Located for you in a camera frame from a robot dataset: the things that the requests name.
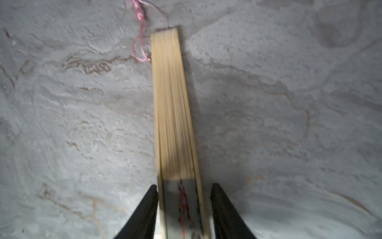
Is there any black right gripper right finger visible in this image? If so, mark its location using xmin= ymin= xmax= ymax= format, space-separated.
xmin=210 ymin=183 xmax=256 ymax=239

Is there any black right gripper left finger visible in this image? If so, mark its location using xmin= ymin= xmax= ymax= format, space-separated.
xmin=114 ymin=184 xmax=159 ymax=239

